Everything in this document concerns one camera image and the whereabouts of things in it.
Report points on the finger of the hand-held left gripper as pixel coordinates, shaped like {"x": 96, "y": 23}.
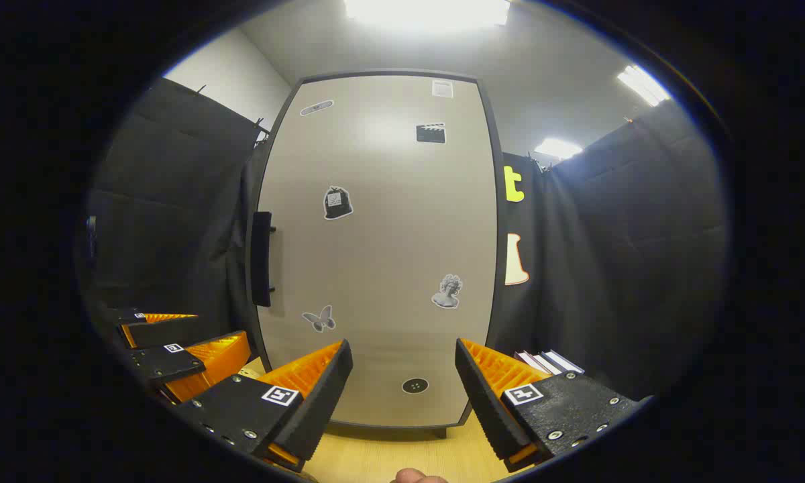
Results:
{"x": 168, "y": 363}
{"x": 168, "y": 330}

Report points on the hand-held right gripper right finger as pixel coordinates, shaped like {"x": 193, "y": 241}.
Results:
{"x": 483, "y": 396}

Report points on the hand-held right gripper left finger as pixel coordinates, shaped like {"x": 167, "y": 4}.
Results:
{"x": 322, "y": 396}

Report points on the dark grey cabinet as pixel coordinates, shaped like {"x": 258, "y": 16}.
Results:
{"x": 501, "y": 235}

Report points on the purple spine book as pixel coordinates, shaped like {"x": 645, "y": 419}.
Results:
{"x": 524, "y": 361}

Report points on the white black spine book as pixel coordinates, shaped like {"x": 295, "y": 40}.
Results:
{"x": 543, "y": 362}

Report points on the blue grey spine book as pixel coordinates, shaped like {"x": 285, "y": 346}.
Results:
{"x": 565, "y": 361}

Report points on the black backdrop cloth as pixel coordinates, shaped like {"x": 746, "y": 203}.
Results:
{"x": 644, "y": 235}

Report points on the ceiling light panel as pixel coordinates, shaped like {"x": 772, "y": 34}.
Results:
{"x": 429, "y": 12}
{"x": 644, "y": 84}
{"x": 558, "y": 149}

